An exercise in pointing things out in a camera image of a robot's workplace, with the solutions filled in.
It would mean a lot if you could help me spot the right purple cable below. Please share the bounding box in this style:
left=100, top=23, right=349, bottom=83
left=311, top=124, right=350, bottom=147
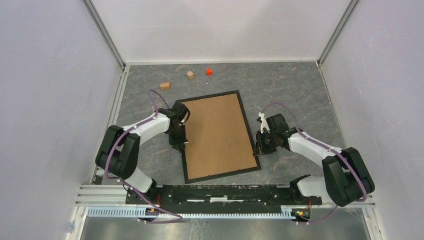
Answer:
left=261, top=101, right=369, bottom=224

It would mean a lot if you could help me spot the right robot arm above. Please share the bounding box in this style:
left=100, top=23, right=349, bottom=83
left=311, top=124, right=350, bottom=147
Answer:
left=253, top=112, right=376, bottom=207

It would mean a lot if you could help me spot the brown wooden block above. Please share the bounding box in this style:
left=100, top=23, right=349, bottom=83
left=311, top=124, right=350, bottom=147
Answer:
left=160, top=82, right=171, bottom=90

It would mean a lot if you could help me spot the black picture frame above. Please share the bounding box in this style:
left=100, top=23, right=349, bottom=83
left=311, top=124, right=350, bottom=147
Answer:
left=175, top=90, right=263, bottom=185

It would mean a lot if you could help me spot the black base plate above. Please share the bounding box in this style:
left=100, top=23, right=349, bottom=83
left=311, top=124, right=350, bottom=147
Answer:
left=125, top=184, right=323, bottom=215

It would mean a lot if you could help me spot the light wooden cube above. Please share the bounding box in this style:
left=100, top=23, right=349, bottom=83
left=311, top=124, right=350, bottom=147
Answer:
left=186, top=71, right=195, bottom=80

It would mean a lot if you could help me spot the aluminium rail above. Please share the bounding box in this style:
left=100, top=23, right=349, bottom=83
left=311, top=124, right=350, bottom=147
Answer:
left=76, top=185, right=375, bottom=220

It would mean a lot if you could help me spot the red cube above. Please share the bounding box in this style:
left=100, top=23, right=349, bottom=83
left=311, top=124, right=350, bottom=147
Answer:
left=205, top=68, right=212, bottom=76

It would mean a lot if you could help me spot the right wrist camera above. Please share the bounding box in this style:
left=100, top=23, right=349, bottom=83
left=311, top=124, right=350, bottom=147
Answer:
left=256, top=112, right=270, bottom=134

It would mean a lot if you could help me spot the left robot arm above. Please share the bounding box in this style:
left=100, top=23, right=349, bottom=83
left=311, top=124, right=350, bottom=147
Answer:
left=95, top=101, right=191, bottom=204

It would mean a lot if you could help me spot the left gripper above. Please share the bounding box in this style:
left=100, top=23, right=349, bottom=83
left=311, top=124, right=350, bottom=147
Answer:
left=168, top=125, right=189, bottom=154

